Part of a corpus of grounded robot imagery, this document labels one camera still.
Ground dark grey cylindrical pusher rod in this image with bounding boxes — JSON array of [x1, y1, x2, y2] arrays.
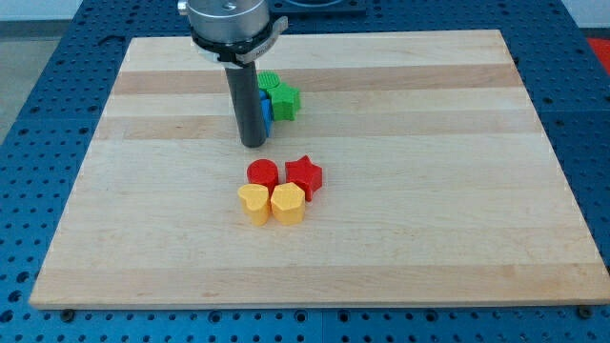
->
[[225, 63, 267, 148]]

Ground red star block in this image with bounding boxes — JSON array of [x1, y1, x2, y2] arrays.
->
[[285, 155, 323, 202]]

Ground green circle block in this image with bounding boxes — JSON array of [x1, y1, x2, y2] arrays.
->
[[257, 71, 281, 91]]

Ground green star block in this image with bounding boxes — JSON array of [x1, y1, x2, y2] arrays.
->
[[266, 83, 301, 121]]

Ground red circle block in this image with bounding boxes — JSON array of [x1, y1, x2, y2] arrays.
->
[[246, 159, 279, 195]]

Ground yellow hexagon block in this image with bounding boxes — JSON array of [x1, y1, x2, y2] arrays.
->
[[271, 183, 306, 225]]

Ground blue block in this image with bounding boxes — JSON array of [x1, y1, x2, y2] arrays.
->
[[259, 91, 274, 137]]

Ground yellow heart block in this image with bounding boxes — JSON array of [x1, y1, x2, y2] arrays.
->
[[237, 184, 271, 226]]

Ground wooden board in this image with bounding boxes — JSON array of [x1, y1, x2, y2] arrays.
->
[[30, 30, 609, 310]]

